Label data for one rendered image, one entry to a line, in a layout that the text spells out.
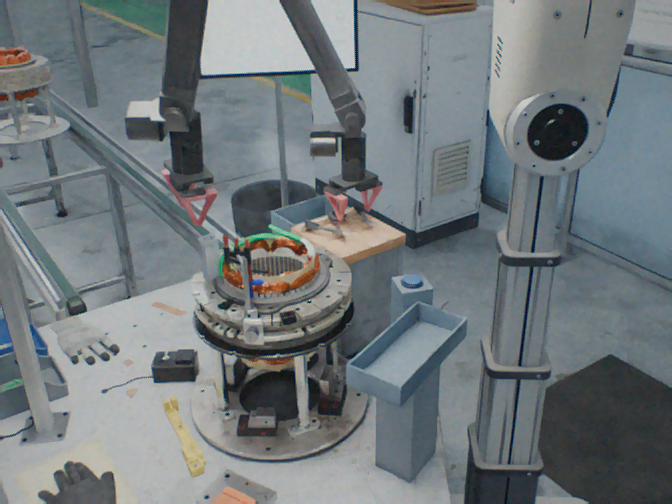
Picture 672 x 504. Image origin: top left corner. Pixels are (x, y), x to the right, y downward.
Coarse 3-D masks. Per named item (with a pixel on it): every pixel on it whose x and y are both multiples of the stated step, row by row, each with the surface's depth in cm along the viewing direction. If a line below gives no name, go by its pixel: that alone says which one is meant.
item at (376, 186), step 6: (378, 180) 170; (360, 186) 165; (366, 186) 166; (372, 186) 167; (378, 186) 168; (366, 192) 173; (372, 192) 170; (378, 192) 170; (366, 198) 173; (372, 198) 170; (366, 204) 173; (372, 204) 172
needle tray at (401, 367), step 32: (416, 320) 142; (448, 320) 138; (384, 352) 133; (416, 352) 133; (448, 352) 132; (352, 384) 124; (384, 384) 120; (416, 384) 123; (384, 416) 134; (416, 416) 131; (384, 448) 137; (416, 448) 135
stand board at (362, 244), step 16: (352, 208) 180; (304, 224) 173; (352, 224) 172; (384, 224) 172; (320, 240) 165; (336, 240) 165; (352, 240) 165; (368, 240) 164; (384, 240) 164; (400, 240) 166; (352, 256) 159; (368, 256) 162
